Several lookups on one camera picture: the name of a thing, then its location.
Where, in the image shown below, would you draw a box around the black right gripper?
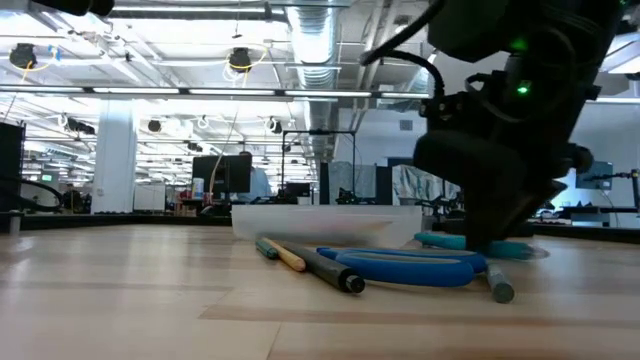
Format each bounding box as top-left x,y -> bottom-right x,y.
414,69 -> 601,251

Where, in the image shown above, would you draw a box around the blue pen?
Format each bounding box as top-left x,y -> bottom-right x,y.
413,231 -> 550,261

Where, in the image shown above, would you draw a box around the clear box with grey lid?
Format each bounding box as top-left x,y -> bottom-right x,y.
230,204 -> 424,250

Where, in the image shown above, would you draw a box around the dark green crayon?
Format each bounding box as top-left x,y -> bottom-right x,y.
254,238 -> 279,260

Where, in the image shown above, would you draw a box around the grey crayon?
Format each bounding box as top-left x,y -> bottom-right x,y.
485,262 -> 516,305

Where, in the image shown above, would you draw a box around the white cloth cover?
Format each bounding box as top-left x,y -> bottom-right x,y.
392,163 -> 464,206

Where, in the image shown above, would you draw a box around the black pen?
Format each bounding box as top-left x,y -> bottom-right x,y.
282,242 -> 366,294

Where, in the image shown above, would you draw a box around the yellow pencil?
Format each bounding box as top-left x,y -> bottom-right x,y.
262,237 -> 307,273

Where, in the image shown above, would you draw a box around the black desk monitor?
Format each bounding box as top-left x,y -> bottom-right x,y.
192,154 -> 253,195

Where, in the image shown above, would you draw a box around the long ceiling light bar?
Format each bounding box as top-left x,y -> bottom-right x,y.
0,85 -> 431,100

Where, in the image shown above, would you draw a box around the black ceiling-hung device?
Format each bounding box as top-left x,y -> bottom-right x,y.
9,42 -> 39,69
227,46 -> 255,72

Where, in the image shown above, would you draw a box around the white cabinet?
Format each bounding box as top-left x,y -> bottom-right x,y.
132,183 -> 167,212

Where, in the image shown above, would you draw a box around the white building column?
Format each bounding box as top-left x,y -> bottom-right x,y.
91,99 -> 140,215

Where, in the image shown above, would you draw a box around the wall-mounted screen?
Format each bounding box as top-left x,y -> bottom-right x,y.
588,159 -> 615,191

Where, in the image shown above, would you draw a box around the blue-handled scissors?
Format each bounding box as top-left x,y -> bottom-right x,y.
317,246 -> 487,289

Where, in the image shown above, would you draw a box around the black frame stand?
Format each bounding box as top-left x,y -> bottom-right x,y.
280,129 -> 357,206

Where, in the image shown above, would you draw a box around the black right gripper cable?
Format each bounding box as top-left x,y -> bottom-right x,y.
359,0 -> 449,101

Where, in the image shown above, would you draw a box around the silver air duct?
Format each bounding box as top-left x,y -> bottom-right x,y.
285,0 -> 342,161

